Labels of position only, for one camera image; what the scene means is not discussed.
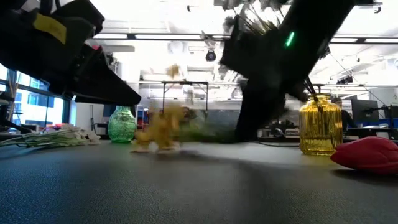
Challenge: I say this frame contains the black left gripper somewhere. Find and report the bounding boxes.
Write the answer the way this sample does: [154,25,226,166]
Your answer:
[0,0,142,106]

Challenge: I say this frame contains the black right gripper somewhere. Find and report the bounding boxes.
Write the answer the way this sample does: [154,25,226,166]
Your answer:
[219,15,308,141]

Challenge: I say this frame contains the yellow ribbed glass vase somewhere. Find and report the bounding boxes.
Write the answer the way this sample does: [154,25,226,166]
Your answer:
[298,93,343,156]

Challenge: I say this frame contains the green glass vase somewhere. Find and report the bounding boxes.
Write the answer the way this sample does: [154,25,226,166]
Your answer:
[108,105,137,144]

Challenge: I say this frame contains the black workstation frame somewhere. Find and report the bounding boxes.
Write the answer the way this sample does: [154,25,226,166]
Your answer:
[161,80,209,113]

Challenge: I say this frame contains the red artificial tulip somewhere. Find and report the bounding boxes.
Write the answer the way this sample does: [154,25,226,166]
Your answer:
[330,136,398,175]

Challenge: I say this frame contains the yellow tape strip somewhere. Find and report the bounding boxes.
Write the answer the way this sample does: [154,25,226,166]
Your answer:
[33,12,68,45]

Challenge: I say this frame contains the yellow artificial flower bunch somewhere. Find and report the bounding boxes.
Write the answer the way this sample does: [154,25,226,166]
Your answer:
[132,104,239,154]

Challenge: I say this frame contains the black table mat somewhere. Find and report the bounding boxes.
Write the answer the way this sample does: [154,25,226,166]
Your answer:
[0,140,398,224]

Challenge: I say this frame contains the white artificial flower bunch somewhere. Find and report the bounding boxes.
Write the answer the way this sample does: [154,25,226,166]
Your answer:
[0,123,102,149]

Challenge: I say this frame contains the dark computer monitor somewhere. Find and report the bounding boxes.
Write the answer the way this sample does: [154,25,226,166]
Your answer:
[351,98,379,123]
[104,104,137,118]

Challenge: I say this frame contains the person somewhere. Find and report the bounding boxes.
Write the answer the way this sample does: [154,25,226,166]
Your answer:
[332,98,358,131]

